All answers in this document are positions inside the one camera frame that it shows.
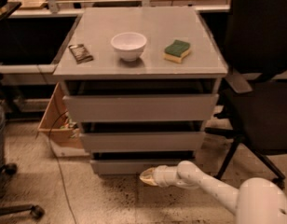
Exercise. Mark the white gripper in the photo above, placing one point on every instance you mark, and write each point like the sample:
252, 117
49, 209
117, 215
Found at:
161, 175

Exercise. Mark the grey bottom drawer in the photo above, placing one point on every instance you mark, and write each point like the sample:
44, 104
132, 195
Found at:
131, 163

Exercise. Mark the grey drawer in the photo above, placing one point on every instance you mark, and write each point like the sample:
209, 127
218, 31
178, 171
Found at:
138, 100
131, 163
142, 136

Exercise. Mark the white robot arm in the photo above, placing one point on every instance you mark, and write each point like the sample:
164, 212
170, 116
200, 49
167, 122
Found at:
256, 201

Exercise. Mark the grey middle drawer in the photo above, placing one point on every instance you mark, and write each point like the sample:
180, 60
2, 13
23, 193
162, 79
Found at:
142, 136

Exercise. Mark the grey top drawer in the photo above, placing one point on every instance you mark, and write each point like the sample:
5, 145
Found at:
138, 100

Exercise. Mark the grey drawer cabinet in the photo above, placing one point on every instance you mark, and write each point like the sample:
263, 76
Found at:
161, 26

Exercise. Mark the wooden box on floor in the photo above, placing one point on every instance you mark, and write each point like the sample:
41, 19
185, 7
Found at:
58, 129

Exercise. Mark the green yellow sponge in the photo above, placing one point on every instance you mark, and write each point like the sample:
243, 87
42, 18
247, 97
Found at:
176, 51

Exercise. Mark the white bowl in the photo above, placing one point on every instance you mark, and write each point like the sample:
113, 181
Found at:
129, 46

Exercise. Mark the dark snack packet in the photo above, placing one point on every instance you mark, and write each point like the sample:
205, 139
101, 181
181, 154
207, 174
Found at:
80, 53

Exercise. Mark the grey chair at left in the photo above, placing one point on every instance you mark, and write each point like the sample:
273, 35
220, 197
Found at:
11, 168

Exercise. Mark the black office chair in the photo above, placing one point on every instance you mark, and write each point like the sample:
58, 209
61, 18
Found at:
255, 50

